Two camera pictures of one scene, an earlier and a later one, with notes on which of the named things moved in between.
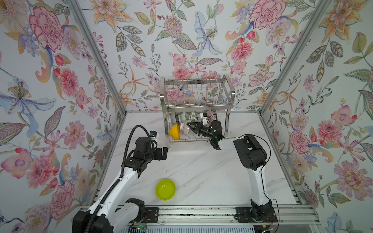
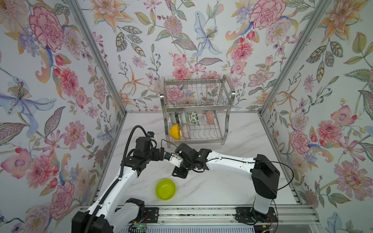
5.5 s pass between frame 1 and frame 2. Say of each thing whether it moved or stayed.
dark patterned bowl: stayed
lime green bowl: stayed
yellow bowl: stayed
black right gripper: moved
